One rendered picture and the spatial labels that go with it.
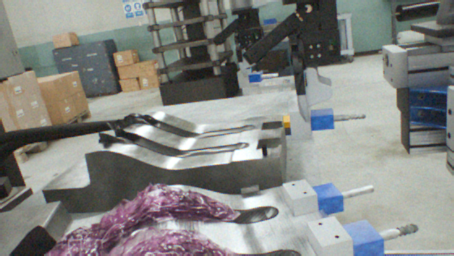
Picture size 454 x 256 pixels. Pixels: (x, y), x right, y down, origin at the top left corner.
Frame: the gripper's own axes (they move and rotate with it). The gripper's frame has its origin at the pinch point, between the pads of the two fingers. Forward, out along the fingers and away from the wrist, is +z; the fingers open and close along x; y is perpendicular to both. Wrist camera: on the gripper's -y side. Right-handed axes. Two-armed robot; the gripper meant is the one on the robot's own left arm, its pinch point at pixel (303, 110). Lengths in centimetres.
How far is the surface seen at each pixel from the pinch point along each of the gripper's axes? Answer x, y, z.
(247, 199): -14.5, -9.1, 9.5
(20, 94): 246, -326, 22
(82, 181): -6.5, -46.5, 8.9
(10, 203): -1, -76, 17
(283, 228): -22.3, -2.6, 9.6
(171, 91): 365, -199, 63
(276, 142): 3.2, -6.1, 7.1
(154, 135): 3.1, -32.7, 3.4
